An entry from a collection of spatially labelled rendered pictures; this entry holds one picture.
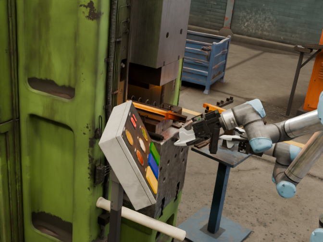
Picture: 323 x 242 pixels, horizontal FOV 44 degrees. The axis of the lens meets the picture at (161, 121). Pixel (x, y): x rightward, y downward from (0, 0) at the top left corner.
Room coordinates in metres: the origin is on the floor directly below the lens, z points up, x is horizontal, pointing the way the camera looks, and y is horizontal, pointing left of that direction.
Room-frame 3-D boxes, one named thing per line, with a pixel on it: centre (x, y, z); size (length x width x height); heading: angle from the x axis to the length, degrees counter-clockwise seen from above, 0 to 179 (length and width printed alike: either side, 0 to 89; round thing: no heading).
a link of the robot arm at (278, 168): (1.62, -0.57, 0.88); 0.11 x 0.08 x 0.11; 173
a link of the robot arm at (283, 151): (1.63, -0.58, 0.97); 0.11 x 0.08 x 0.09; 65
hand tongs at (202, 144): (2.44, -0.42, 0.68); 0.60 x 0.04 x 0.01; 140
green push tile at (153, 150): (1.42, 0.02, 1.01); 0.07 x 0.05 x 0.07; 0
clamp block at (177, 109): (2.05, -0.04, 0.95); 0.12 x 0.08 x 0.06; 65
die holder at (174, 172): (2.01, 0.16, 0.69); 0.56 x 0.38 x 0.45; 65
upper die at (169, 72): (1.95, 0.17, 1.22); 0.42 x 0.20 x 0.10; 65
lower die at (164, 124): (1.95, 0.17, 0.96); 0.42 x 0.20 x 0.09; 65
